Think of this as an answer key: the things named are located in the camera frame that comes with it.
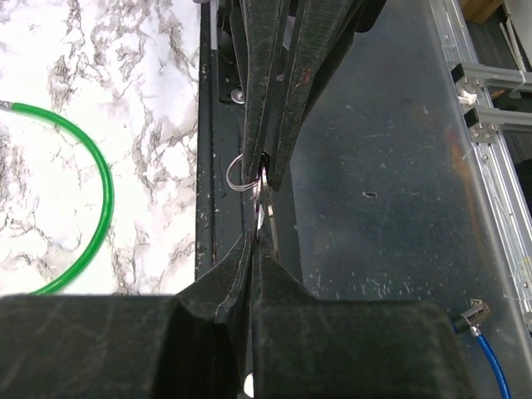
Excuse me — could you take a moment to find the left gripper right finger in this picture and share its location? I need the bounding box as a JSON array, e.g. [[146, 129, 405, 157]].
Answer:
[[253, 239, 476, 398]]

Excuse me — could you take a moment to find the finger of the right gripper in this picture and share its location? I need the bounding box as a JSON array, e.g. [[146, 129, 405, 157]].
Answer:
[[241, 0, 290, 179], [268, 1, 362, 190]]

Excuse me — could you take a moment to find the green cable lock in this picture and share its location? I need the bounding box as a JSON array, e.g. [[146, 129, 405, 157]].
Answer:
[[1, 109, 102, 295]]

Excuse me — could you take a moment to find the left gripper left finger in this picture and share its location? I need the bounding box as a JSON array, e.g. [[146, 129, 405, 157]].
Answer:
[[1, 234, 252, 398]]

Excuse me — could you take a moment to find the silver key pair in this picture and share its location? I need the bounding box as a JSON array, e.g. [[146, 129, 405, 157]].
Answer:
[[225, 153, 280, 254]]

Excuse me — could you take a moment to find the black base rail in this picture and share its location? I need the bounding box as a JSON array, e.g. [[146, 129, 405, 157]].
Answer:
[[194, 0, 304, 292]]

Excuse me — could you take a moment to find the blue cable lock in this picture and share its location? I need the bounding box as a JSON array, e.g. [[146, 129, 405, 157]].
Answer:
[[451, 299, 512, 399]]

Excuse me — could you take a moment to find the aluminium frame shelving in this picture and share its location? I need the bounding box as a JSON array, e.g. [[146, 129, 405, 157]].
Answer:
[[430, 1, 531, 323]]

